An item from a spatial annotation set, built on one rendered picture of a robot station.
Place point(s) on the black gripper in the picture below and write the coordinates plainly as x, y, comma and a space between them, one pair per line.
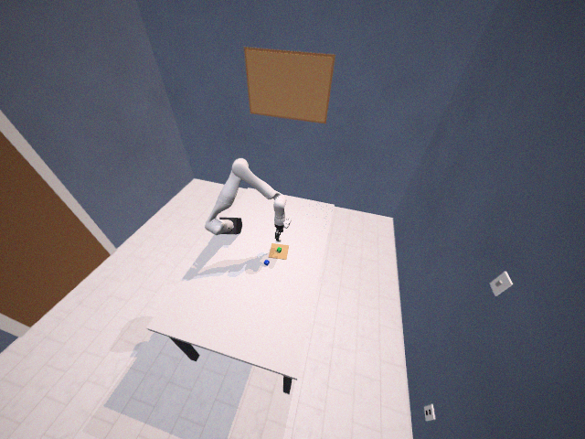
279, 229

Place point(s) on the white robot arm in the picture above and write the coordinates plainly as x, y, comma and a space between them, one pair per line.
240, 171

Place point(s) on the tan flat mat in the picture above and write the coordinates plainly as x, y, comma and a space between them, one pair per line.
279, 255

